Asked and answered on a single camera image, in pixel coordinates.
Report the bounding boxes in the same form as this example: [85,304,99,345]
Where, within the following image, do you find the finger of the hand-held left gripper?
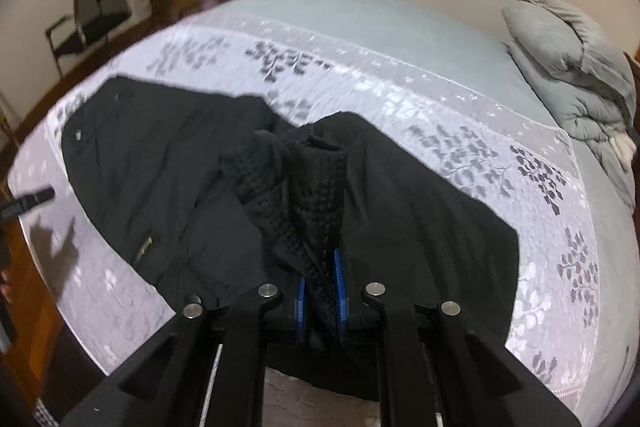
[0,187,56,220]

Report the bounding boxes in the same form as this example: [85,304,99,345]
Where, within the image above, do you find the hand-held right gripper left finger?
[60,274,307,427]

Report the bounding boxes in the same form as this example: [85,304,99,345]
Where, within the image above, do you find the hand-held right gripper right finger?
[332,249,583,427]

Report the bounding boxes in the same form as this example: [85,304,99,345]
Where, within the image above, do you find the black pants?
[60,76,521,403]

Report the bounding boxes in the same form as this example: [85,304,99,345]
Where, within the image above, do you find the black metal chair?
[46,0,133,75]

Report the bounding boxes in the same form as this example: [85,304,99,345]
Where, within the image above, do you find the white floral blanket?
[7,0,601,408]

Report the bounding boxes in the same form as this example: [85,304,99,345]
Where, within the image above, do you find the bed with grey sheet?
[7,0,640,427]

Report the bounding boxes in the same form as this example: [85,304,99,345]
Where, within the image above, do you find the white cloth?
[610,132,635,170]

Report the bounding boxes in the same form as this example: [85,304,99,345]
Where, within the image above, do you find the grey folded quilt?
[502,0,638,208]

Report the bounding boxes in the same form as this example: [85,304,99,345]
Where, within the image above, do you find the wooden bed frame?
[0,207,116,413]

